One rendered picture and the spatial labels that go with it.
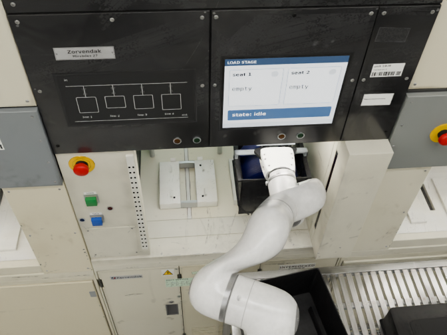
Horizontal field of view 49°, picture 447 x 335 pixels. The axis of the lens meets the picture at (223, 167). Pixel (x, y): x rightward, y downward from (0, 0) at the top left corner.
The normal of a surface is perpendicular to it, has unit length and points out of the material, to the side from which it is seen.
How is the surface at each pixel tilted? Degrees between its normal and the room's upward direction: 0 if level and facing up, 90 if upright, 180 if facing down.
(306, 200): 40
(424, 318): 0
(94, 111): 90
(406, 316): 0
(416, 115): 90
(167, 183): 0
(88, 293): 90
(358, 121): 90
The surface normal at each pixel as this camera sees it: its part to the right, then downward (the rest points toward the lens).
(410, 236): 0.03, -0.65
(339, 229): 0.09, 0.76
